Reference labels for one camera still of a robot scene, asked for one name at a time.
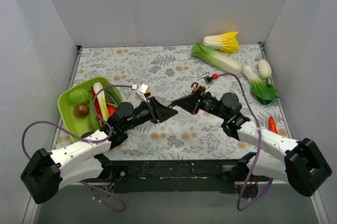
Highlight orange padlock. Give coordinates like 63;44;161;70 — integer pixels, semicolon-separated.
191;82;199;92

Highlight yellow padlock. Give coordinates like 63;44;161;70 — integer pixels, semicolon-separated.
144;90;151;97

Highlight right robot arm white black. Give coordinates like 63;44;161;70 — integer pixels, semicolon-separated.
171;87;332;197

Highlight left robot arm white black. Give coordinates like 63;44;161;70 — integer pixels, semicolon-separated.
21;97;178;204

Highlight floral table mat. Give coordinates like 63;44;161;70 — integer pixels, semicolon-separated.
74;45;290;160

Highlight orange bell pepper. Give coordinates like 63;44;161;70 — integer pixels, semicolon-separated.
107;104;116;116

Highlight green beans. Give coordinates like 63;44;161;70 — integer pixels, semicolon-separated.
104;87;123;106

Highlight green napa cabbage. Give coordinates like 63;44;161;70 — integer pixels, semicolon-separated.
191;43;243;74

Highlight white leek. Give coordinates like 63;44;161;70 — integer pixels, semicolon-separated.
93;82;109;121

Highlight bok choy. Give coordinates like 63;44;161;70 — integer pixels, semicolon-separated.
242;65;279;105

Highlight red chili pepper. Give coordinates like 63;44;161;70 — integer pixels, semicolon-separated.
91;86;102;116

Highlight yellow white cabbage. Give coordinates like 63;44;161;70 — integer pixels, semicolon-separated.
203;32;239;53

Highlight white radish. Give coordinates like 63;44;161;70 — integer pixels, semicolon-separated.
257;59;272;79

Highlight orange carrot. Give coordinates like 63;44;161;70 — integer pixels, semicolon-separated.
269;116;278;134

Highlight brown mushroom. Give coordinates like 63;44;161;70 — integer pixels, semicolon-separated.
73;103;89;119

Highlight green round cabbage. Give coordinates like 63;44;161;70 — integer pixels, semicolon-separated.
69;89;90;106

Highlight green plastic basket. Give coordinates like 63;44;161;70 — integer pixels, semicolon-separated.
57;76;111;137

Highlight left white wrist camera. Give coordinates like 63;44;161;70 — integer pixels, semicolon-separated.
136;83;151;101

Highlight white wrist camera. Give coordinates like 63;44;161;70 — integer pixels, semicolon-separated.
136;83;151;101
202;72;219;87

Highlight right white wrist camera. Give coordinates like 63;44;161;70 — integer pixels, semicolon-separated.
202;72;219;87

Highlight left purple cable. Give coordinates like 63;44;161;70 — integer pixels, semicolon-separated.
21;84;137;213

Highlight purple cable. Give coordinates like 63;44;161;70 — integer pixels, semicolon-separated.
215;72;274;211
21;84;137;213

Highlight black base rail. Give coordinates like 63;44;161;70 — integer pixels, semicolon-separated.
88;157;249;193

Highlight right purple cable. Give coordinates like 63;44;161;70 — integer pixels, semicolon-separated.
215;72;274;211

